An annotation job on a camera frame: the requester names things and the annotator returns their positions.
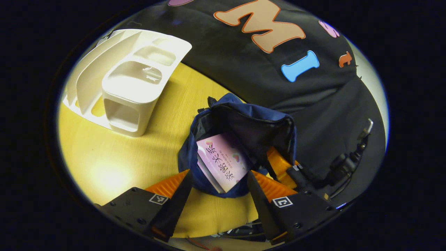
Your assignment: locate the white bookshelf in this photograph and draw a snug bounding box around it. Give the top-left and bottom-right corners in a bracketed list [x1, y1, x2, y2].
[63, 29, 192, 137]

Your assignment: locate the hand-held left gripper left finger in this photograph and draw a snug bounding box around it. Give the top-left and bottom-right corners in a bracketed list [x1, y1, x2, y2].
[96, 170, 194, 242]

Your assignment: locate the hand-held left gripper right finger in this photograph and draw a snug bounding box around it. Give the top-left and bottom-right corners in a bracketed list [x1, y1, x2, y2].
[247, 171, 337, 244]

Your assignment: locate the blue schoolbag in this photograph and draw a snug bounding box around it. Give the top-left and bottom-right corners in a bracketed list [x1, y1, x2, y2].
[178, 93, 297, 198]

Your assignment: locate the pink book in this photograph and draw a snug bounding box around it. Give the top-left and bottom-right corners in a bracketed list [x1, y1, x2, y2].
[196, 132, 252, 194]

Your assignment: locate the black backdrop cloth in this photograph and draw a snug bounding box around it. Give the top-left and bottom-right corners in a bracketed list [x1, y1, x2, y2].
[115, 0, 387, 206]

